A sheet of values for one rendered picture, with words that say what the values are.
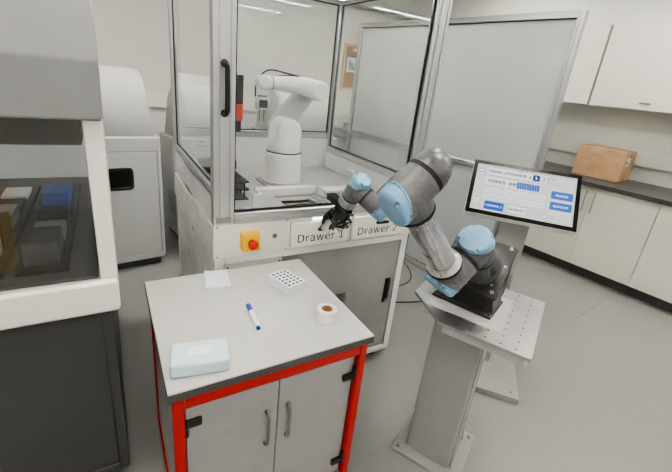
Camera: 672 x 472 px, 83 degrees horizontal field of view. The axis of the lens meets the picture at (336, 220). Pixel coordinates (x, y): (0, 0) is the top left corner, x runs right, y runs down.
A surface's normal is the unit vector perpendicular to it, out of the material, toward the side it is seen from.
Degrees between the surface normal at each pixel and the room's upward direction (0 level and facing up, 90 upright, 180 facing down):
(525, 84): 90
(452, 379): 90
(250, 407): 90
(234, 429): 90
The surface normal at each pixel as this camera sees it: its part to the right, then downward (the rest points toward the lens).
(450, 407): -0.55, 0.23
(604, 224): -0.80, 0.13
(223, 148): 0.50, 0.35
